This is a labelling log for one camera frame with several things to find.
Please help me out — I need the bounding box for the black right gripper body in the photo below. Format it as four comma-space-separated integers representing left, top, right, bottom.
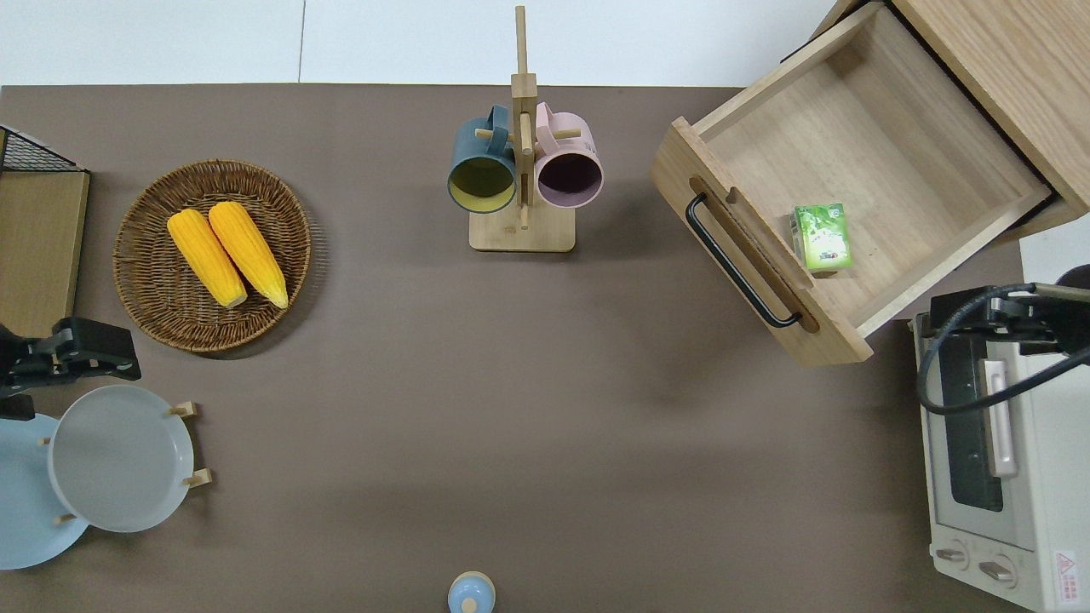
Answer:
930, 288, 1061, 357

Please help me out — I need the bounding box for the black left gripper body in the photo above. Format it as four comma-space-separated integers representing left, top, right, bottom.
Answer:
0, 317, 133, 397

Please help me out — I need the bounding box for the wooden drawer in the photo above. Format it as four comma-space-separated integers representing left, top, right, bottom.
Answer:
650, 3, 1053, 369

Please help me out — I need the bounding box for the black drawer handle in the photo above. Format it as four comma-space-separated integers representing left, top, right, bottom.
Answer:
686, 192, 802, 329

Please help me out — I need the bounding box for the brown wicker basket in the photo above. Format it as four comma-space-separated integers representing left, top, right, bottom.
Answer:
112, 158, 313, 354

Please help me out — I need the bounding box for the grey plate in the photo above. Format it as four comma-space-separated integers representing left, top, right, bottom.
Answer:
47, 385, 195, 534

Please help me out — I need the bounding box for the yellow corn cob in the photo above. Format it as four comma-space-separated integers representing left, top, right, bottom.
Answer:
208, 201, 290, 309
166, 209, 249, 309

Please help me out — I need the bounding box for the wooden plate rack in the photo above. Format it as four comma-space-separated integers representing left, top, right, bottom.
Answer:
36, 400, 213, 524

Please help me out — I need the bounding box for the green carton box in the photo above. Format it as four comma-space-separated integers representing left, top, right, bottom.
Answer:
789, 203, 855, 273

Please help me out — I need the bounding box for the light blue plate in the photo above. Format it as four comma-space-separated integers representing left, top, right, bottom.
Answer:
0, 414, 90, 570

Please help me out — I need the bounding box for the white toaster oven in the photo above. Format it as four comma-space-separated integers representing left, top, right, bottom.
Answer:
911, 311, 1090, 613

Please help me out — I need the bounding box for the wooden cabinet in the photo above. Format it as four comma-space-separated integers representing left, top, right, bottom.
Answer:
809, 0, 1090, 239

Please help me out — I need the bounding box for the dark blue mug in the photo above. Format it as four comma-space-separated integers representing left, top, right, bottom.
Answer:
447, 104, 519, 215

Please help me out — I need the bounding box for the wooden mug tree stand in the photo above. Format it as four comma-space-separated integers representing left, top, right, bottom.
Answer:
468, 5, 577, 253

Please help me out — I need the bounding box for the small blue round button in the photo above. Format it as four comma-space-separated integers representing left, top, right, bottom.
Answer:
448, 570, 496, 613

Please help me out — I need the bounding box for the pink mug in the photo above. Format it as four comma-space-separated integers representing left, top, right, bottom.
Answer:
533, 102, 605, 209

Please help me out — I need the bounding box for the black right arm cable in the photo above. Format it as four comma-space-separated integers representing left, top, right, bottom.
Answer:
916, 285, 1090, 416

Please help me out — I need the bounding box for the wire and wood shelf rack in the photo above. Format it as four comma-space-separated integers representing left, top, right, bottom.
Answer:
0, 125, 91, 340

